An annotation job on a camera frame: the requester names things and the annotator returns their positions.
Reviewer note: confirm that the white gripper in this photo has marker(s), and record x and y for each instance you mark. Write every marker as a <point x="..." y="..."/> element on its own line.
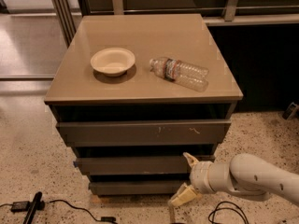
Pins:
<point x="200" y="175"/>

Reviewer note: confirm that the grey drawer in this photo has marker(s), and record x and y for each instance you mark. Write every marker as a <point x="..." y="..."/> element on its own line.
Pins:
<point x="143" y="133"/>
<point x="151" y="165"/>
<point x="135" y="187"/>

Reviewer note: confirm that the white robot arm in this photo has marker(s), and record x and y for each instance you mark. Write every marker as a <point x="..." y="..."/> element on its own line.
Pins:
<point x="246" y="176"/>

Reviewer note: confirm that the grey bottom drawer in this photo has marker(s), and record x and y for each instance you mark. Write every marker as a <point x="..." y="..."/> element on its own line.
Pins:
<point x="135" y="187"/>

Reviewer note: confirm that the grey drawer cabinet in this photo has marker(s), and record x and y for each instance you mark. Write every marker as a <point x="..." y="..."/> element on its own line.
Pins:
<point x="80" y="94"/>

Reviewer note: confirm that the grey top drawer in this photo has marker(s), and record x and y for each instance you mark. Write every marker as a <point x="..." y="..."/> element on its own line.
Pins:
<point x="143" y="133"/>

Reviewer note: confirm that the clear plastic water bottle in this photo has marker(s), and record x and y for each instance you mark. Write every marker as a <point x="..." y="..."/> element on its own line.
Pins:
<point x="188" y="75"/>

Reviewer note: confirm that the white paper bowl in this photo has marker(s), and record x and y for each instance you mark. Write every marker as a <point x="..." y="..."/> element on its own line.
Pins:
<point x="113" y="62"/>

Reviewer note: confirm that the black power adapter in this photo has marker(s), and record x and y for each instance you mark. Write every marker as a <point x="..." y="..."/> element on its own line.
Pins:
<point x="20" y="206"/>

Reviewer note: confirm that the dark object by wall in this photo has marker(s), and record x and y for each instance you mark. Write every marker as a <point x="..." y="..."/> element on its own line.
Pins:
<point x="291" y="111"/>

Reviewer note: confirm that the metal railing frame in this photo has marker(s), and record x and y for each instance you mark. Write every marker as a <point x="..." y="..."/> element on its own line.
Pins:
<point x="214" y="12"/>

